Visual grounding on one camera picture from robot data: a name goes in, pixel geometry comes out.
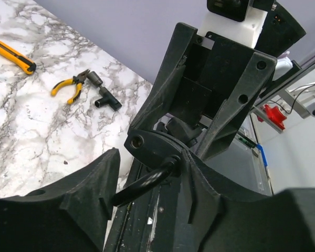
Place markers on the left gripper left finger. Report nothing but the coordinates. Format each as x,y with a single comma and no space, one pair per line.
70,214

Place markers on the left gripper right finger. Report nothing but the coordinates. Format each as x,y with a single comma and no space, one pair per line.
226,216

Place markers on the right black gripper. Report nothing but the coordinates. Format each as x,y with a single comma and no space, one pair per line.
221,83

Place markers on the yellow utility knife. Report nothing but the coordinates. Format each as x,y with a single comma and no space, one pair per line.
22,61

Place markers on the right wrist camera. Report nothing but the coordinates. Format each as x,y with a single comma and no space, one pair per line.
238,21

